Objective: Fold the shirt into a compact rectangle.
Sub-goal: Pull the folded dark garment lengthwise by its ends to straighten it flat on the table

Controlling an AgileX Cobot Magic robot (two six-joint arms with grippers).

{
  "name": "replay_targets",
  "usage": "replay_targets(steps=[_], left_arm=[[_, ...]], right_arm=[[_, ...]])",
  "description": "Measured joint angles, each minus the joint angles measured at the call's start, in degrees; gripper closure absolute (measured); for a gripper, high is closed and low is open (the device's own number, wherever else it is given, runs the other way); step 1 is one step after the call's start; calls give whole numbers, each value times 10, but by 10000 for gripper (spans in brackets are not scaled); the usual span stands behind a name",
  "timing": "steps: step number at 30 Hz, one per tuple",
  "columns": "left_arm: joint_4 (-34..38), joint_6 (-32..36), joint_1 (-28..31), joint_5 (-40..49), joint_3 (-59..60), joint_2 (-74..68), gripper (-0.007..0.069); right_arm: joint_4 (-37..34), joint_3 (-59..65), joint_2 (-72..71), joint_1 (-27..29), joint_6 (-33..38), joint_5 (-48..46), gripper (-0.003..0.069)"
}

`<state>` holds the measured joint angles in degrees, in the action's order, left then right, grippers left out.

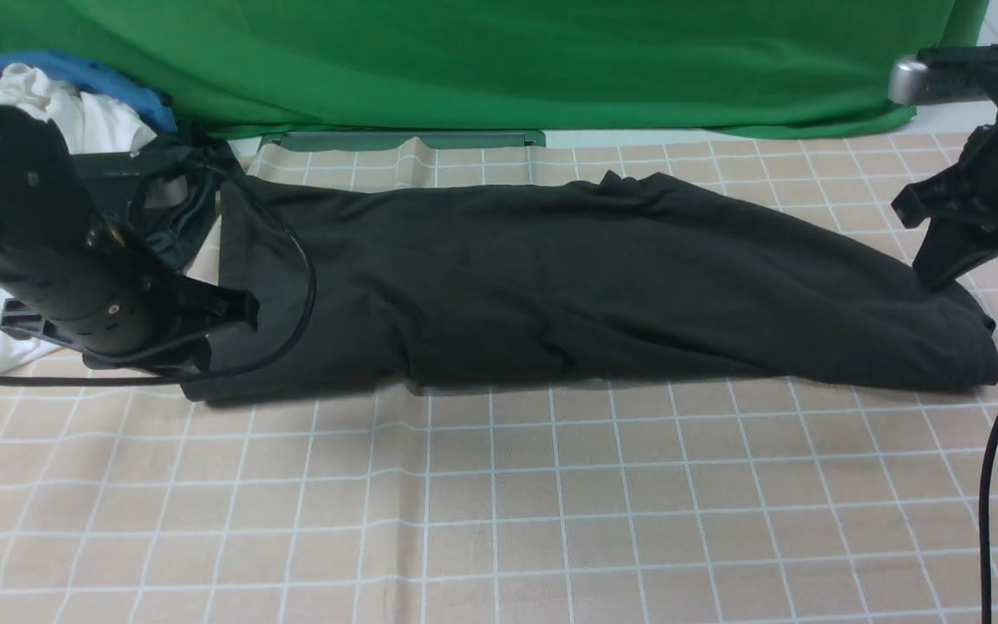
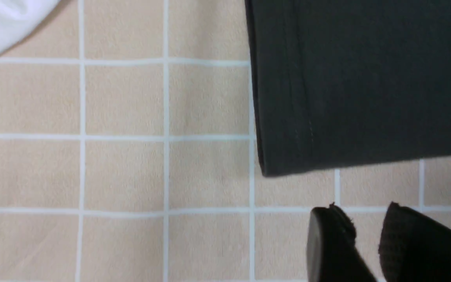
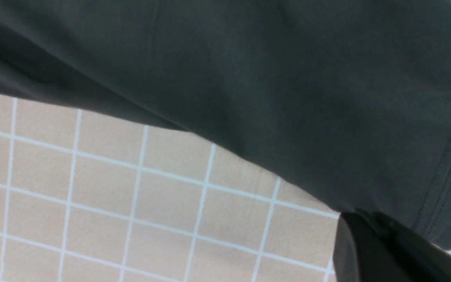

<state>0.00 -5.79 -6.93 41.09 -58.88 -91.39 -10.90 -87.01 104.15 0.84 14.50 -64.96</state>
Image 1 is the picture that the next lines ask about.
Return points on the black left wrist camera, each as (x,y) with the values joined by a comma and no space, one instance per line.
(154,177)

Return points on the dark gray long-sleeve shirt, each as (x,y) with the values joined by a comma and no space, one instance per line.
(627,280)

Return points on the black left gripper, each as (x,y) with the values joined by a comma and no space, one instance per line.
(119,307)

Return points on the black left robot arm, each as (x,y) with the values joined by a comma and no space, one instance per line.
(94,248)

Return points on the blue crumpled garment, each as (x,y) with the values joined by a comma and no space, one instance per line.
(109,82)

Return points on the beige checkered tablecloth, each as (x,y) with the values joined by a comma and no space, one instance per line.
(737,501)

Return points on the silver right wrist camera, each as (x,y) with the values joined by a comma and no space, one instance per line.
(945,76)

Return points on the green backdrop cloth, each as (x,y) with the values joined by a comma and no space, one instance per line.
(759,69)

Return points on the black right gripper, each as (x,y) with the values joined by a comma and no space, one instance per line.
(962,204)

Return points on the dark gray crumpled garment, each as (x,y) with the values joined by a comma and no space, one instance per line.
(43,201)

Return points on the white crumpled garment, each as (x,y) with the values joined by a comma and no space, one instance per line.
(90,124)

